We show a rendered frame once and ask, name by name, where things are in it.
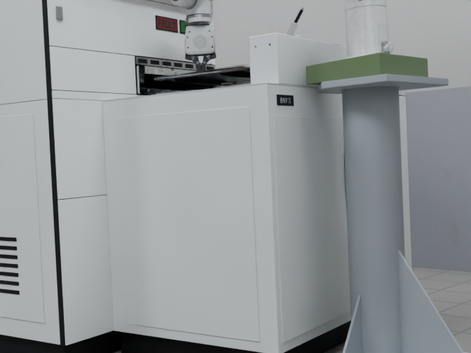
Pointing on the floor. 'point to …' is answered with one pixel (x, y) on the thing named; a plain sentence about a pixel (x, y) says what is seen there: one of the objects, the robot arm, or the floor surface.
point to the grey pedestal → (382, 223)
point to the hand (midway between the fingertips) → (201, 70)
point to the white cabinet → (231, 220)
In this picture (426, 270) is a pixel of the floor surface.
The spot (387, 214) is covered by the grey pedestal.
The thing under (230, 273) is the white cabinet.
